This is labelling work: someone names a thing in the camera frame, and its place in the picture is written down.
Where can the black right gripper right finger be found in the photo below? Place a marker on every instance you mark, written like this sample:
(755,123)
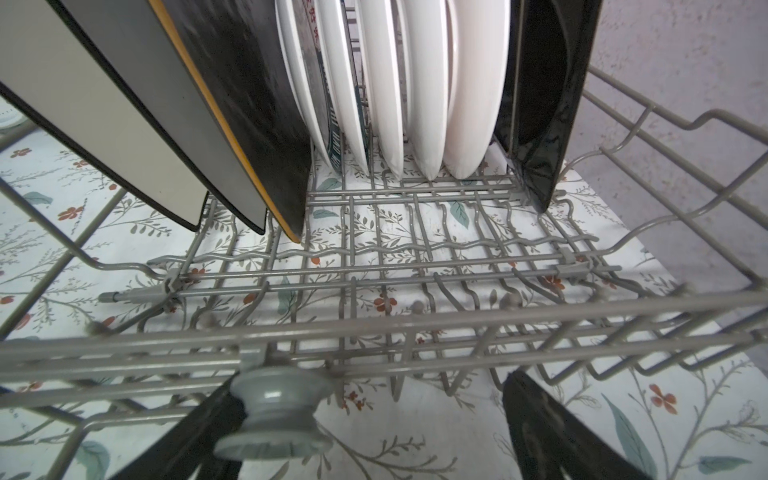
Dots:
(551,443)

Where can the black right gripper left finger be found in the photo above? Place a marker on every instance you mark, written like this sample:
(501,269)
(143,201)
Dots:
(187,450)

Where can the white square plate black rim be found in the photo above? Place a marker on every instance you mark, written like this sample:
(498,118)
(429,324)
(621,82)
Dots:
(52,78)

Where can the black square plate glossy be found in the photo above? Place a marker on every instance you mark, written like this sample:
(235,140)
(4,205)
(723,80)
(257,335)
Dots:
(550,44)

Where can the white round plate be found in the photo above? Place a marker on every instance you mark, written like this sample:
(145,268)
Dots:
(339,68)
(480,33)
(425,40)
(306,75)
(378,47)

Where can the grey wire dish rack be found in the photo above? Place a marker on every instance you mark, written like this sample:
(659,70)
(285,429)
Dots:
(638,301)

